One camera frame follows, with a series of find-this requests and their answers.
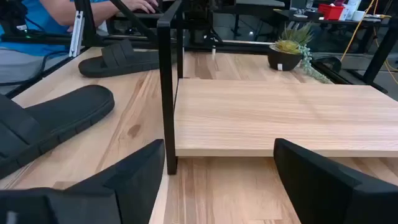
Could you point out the black device with green light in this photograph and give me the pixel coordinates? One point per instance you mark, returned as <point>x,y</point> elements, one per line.
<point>12,18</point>

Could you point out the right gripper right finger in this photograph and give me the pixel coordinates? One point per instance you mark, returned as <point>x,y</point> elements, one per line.
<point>326,199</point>

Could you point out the person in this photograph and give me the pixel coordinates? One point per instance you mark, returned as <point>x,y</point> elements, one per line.
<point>53,40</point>

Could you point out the red box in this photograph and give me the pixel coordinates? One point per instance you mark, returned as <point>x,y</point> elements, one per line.
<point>331,12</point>

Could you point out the succulent in black pot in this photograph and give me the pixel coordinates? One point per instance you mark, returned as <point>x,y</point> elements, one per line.
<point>283,60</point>

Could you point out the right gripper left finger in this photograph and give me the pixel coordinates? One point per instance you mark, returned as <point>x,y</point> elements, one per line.
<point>140,186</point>

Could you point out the black aluminium table frame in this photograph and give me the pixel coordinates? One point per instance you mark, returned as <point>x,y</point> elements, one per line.
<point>248,46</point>

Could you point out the black background desk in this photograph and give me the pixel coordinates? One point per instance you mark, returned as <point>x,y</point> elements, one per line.
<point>377,53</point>

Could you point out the silver aluminium bracket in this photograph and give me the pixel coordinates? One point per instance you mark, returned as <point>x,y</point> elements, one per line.
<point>76,34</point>

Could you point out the black rubber slide sandal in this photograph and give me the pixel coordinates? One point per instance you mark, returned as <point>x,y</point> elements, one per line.
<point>62,115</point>
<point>124,63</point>

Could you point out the wooden shelf with black frame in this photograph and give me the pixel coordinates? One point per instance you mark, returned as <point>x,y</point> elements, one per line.
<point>264,118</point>

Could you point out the person's hand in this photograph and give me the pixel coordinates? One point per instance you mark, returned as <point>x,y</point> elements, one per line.
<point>141,5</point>

